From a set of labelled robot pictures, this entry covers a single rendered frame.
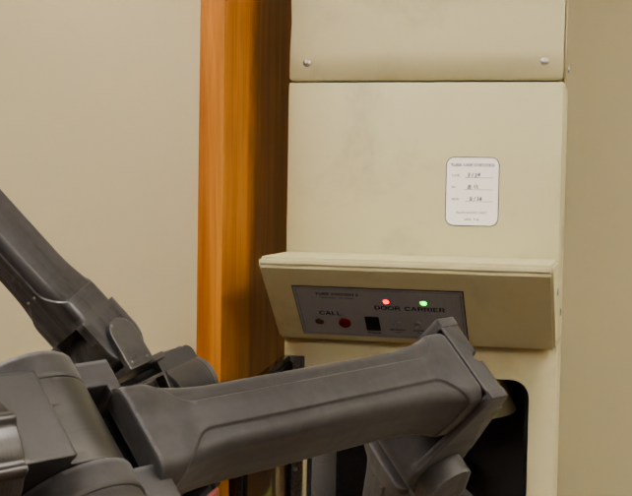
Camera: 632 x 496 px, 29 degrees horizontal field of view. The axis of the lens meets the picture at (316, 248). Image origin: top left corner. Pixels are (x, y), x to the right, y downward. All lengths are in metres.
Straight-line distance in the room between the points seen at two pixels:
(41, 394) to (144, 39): 1.38
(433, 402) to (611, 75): 1.05
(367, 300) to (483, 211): 0.17
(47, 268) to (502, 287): 0.48
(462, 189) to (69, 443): 0.86
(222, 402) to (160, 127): 1.26
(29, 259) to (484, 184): 0.52
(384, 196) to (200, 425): 0.75
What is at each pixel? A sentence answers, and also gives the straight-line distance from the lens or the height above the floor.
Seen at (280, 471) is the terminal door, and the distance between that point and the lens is 1.42.
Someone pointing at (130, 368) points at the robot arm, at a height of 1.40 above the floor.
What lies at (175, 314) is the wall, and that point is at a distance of 1.98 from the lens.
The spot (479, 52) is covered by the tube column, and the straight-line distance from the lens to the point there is 1.43.
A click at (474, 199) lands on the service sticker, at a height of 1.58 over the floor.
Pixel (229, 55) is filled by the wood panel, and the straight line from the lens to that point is 1.42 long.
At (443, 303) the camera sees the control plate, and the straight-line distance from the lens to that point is 1.36.
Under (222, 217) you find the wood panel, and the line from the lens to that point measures 1.40.
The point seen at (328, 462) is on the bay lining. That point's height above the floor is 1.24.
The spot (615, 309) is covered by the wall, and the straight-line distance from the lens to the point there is 1.86.
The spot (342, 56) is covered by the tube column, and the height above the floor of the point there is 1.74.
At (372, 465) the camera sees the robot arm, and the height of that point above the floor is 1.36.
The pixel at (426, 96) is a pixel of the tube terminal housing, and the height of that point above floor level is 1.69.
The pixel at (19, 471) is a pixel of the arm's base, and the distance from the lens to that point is 0.62.
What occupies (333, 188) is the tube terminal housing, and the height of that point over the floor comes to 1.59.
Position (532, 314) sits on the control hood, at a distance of 1.36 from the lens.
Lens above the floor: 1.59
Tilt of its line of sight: 3 degrees down
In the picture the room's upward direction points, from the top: 1 degrees clockwise
